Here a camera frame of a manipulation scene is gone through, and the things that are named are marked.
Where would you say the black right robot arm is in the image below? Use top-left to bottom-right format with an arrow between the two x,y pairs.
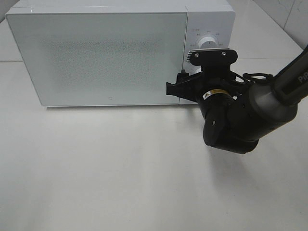
166,48 -> 308,154

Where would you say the upper white power knob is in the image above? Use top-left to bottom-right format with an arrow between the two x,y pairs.
198,35 -> 218,49

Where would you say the white microwave oven body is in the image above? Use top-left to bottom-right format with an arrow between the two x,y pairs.
5,0 -> 235,104

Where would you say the white timer knob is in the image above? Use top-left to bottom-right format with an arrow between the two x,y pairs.
192,67 -> 201,74

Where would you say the white microwave door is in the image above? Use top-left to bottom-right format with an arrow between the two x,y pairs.
7,13 -> 186,107

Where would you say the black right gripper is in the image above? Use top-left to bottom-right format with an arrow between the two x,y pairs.
166,68 -> 243,101

